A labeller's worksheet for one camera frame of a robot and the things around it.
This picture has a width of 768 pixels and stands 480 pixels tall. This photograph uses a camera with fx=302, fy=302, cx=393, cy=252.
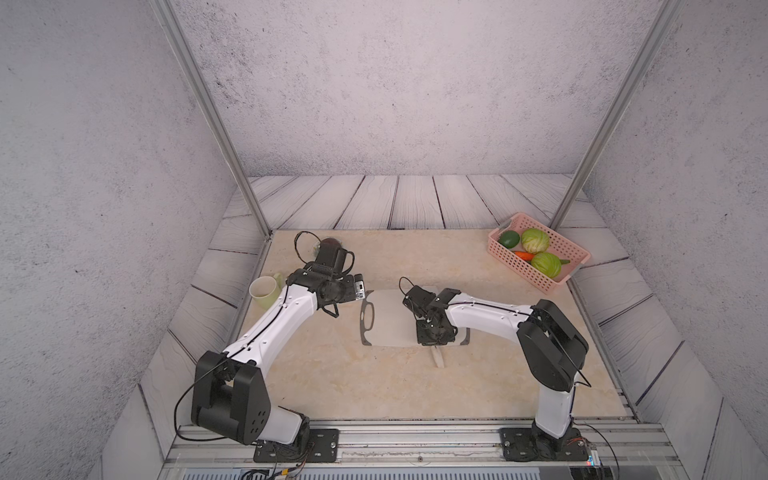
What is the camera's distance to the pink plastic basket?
1015 mm

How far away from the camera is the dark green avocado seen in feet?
3.73

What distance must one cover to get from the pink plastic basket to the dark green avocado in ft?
0.04
